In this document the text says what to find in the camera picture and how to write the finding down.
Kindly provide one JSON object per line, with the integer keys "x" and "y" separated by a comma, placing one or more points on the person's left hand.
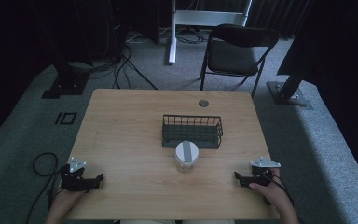
{"x": 63, "y": 203}

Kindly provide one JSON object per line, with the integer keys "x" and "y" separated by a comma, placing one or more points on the person's right hand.
{"x": 275, "y": 194}

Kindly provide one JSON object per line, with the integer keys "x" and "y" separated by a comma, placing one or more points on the black folding chair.
{"x": 234, "y": 56}

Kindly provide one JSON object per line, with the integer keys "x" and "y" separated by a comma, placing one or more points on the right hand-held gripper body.
{"x": 262, "y": 174}

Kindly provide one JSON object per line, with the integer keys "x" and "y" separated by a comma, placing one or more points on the white desk frame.
{"x": 205, "y": 18}

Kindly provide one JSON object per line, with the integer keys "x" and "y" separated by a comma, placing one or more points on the glass jar with white lid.
{"x": 186, "y": 154}

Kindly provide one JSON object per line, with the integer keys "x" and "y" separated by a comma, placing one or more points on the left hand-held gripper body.
{"x": 74, "y": 180}

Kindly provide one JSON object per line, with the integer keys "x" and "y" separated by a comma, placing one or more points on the black stand with base plate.
{"x": 66, "y": 82}
{"x": 287, "y": 93}

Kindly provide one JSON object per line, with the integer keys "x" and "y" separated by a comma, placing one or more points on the black floor socket frame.
{"x": 66, "y": 118}

